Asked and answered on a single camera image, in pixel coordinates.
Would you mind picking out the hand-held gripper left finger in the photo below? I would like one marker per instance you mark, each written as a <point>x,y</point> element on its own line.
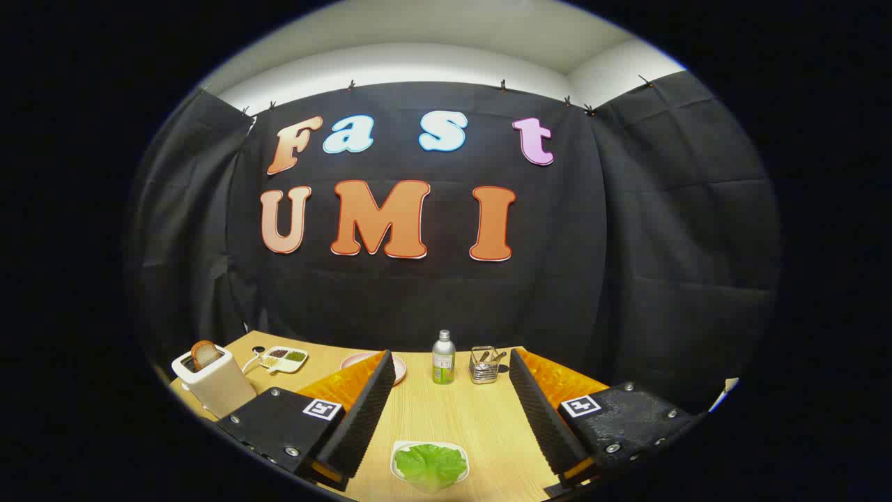
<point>362,418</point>

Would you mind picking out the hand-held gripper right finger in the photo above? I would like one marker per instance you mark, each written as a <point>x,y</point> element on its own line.
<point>540,411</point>

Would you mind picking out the green lettuce leaf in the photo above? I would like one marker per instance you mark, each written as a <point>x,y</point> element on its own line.
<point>428,466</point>

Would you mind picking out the toasted bread slice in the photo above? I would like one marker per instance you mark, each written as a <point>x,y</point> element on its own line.
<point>204,354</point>

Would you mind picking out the small white dish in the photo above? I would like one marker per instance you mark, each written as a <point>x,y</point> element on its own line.
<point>399,448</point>

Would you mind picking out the pink plate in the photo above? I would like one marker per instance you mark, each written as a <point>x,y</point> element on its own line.
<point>352,360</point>

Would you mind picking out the white divided dish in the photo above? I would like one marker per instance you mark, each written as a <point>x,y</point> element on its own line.
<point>288,366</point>

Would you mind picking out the pile of green beans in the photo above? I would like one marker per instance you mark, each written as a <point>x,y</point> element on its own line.
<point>295,356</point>

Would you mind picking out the green label bottle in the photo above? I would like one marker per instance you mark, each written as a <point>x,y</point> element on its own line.
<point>443,362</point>

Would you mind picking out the white toaster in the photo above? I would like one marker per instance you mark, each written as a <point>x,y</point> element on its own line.
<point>219,387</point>

